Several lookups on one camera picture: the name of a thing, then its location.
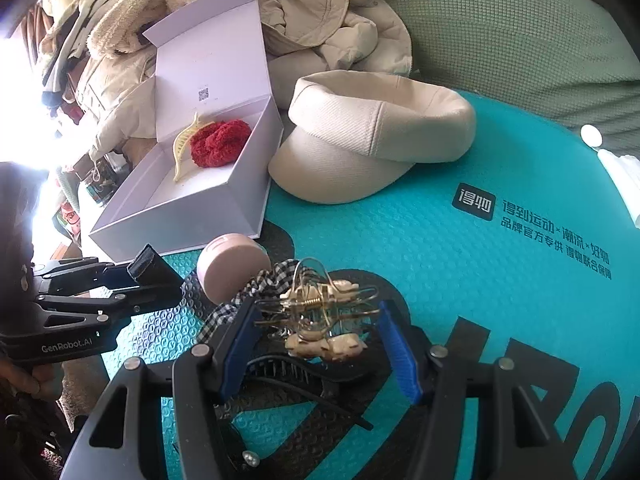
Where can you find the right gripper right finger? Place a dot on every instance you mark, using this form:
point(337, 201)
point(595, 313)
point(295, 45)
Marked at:
point(515, 437)

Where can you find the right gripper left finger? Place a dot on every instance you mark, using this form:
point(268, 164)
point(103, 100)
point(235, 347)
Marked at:
point(123, 436)

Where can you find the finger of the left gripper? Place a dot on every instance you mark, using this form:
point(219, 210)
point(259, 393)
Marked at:
point(110, 309)
point(75, 275)

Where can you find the black cylindrical cuff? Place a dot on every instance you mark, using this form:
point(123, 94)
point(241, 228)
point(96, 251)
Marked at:
point(149, 268)

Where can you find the gold pearl hair claw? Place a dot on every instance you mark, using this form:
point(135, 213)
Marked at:
point(320, 317)

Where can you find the cream plastic hair claw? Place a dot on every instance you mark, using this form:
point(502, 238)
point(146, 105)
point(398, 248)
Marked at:
point(181, 147)

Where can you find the red fuzzy scrunchie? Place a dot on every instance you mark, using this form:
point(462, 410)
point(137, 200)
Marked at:
point(219, 144)

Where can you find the left hand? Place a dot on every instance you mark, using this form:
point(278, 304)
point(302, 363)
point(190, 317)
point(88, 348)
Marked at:
point(44, 382)

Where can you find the pink round compact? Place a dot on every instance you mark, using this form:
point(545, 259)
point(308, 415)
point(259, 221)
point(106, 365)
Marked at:
point(227, 264)

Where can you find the lilac open gift box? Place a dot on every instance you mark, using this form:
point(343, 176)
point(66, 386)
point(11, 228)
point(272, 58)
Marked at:
point(210, 60)

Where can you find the black white gingham scrunchie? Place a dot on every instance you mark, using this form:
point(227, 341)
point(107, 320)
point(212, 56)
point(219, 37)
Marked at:
point(265, 285)

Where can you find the teal bubble mailer bag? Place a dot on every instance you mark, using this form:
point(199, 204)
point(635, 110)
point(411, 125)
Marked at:
point(552, 282)

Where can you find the beige newsboy cap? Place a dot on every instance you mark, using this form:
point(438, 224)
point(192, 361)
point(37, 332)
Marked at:
point(357, 132)

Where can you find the white tube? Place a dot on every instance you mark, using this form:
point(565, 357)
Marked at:
point(624, 170)

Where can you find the beige puffer jacket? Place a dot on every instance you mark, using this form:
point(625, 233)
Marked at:
point(302, 37)

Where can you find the tin can with cord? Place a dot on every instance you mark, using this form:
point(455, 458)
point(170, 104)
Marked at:
point(102, 181)

